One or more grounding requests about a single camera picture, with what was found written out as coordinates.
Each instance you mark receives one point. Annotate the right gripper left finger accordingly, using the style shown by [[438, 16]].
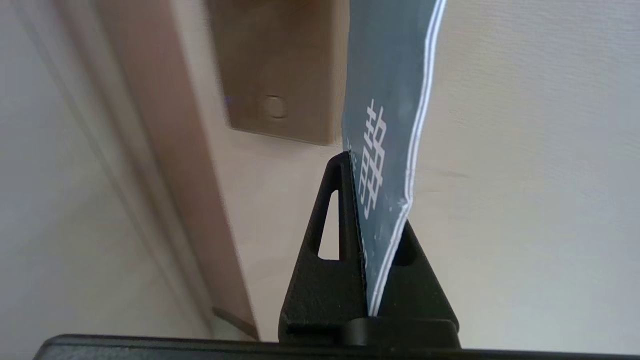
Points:
[[320, 300]]

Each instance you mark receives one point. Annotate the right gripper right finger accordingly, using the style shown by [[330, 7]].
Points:
[[420, 305]]

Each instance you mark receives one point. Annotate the blue and white door hanger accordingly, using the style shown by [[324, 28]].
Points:
[[385, 100]]

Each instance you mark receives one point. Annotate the white door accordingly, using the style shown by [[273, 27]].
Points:
[[525, 175]]

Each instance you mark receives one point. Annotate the brown door lock plate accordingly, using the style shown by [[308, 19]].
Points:
[[285, 65]]

